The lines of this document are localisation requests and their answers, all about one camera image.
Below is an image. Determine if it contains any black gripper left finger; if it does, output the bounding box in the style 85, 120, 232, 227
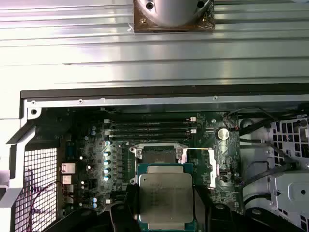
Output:
43, 184, 141, 232

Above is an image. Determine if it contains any silver CPU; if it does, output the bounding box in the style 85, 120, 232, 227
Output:
136, 163, 195, 232

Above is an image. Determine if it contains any metal socket cover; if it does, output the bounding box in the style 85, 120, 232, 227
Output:
177, 146, 221, 189

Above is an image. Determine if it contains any green motherboard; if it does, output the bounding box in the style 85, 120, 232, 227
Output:
59, 111, 242, 218

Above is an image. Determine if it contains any black PC case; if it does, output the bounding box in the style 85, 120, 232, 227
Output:
6, 84, 309, 232

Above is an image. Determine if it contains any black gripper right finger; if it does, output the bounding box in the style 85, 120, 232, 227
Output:
193, 185, 301, 232

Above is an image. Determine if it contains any round coin cell battery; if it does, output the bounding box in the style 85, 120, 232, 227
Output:
216, 127, 230, 141

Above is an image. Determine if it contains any grey metal drive cage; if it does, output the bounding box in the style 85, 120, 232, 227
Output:
241, 113, 309, 232

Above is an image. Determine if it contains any CPU socket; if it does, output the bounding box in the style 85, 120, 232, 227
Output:
129, 143, 190, 187

